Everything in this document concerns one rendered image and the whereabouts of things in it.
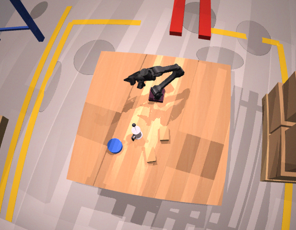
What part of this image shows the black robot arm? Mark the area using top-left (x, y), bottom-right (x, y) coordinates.
top-left (137, 64), bottom-right (185, 100)

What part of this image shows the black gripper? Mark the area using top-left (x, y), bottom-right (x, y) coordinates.
top-left (124, 71), bottom-right (145, 86)

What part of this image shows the glass coffee press with black plunger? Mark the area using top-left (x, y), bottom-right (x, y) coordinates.
top-left (131, 123), bottom-right (142, 141)

